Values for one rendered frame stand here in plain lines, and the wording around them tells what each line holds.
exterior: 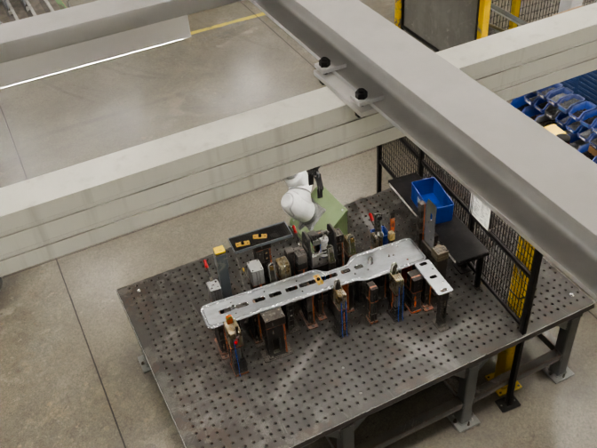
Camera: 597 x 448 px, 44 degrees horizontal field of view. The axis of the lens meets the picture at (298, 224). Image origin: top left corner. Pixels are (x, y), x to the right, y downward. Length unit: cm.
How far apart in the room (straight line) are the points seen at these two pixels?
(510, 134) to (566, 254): 18
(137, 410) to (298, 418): 145
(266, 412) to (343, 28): 306
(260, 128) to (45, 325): 478
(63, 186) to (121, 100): 720
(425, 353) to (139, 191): 332
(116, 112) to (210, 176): 695
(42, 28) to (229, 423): 272
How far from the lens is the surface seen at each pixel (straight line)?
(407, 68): 121
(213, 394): 426
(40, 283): 629
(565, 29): 159
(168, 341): 456
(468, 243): 458
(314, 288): 431
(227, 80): 844
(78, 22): 189
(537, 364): 505
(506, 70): 150
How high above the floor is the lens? 407
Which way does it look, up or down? 40 degrees down
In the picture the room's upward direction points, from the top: 4 degrees counter-clockwise
